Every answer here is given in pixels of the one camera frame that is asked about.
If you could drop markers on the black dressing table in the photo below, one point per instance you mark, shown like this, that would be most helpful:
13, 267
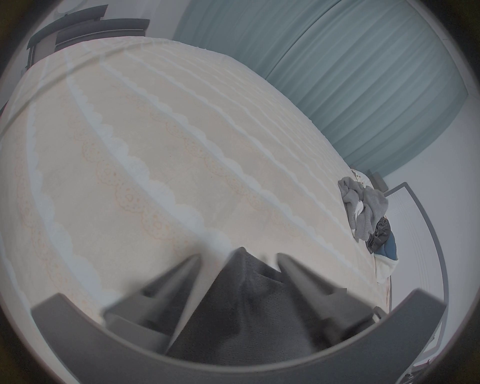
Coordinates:
48, 32

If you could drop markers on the white printed pillow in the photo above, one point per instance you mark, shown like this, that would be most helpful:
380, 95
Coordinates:
362, 179

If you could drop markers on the black T-shirt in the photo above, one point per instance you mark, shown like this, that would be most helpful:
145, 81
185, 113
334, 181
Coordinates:
247, 318

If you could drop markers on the grey bedside table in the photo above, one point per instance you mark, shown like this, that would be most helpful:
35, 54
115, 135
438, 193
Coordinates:
379, 183

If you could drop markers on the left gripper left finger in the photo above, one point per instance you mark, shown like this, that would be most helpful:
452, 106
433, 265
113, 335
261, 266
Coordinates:
161, 300

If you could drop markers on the dark blue garment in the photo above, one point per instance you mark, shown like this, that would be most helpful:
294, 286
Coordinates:
390, 248

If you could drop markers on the black chest of drawers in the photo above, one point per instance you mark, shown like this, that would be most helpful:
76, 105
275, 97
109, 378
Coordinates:
105, 30

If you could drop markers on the blue-green curtain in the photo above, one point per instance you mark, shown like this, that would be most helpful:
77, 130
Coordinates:
375, 93
243, 33

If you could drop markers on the bed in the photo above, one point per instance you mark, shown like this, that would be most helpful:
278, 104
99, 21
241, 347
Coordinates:
150, 150

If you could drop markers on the grey garment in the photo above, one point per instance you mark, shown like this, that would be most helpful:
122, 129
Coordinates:
369, 204

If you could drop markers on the white garment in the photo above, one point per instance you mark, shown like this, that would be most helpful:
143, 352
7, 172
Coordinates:
384, 269

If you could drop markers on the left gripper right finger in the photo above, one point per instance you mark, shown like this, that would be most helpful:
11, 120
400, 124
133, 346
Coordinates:
326, 303

